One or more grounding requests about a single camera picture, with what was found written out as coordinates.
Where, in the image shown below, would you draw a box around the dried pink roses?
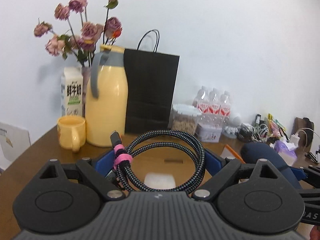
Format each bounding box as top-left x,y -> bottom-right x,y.
34,0 -> 129,68

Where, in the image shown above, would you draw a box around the black power adapter with cable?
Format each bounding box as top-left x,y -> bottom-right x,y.
236,124 -> 253,142

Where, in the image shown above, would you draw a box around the purple tissue pack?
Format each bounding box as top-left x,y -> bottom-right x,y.
274,140 -> 298,159

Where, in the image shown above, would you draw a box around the white printed tin box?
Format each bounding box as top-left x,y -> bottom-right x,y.
195,124 -> 223,143

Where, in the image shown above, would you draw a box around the white milk carton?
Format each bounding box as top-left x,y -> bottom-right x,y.
61,67 -> 84,117

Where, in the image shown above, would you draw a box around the white robot-shaped speaker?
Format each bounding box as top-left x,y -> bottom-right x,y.
224,112 -> 243,139

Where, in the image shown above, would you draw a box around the braided cable with pink strap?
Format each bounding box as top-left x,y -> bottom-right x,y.
104,129 -> 207,195

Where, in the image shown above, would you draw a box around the white printed booklet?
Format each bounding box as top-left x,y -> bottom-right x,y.
0,122 -> 32,172

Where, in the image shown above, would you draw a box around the black paper bag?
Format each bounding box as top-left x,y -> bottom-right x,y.
123,29 -> 180,135

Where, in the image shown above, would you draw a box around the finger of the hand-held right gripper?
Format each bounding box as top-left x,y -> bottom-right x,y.
291,165 -> 320,180
299,189 -> 320,202

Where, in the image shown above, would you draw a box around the white charging cable bundle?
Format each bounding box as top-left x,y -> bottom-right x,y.
252,123 -> 272,142

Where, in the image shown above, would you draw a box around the clear water bottle red label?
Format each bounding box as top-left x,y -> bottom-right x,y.
208,87 -> 222,128
192,86 -> 210,130
219,91 -> 232,125

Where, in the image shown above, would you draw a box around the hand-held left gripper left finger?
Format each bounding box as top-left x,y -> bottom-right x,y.
37,151 -> 125,202

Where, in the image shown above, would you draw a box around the orange cardboard box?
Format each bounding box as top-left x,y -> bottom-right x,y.
120,144 -> 247,193

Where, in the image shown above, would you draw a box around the white charger with cable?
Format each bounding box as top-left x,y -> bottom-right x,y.
290,127 -> 318,143

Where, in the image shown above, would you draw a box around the clear container of seeds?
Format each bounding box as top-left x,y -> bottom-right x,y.
171,104 -> 202,135

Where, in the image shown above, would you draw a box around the purple glass vase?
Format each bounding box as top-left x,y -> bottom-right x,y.
81,66 -> 92,118

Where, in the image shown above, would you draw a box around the yellow thermos jug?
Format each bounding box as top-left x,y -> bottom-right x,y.
85,44 -> 129,147

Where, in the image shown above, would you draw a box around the yellow mug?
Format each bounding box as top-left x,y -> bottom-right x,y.
57,116 -> 87,152

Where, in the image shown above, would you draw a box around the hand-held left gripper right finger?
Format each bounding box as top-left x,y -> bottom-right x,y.
192,150 -> 282,202

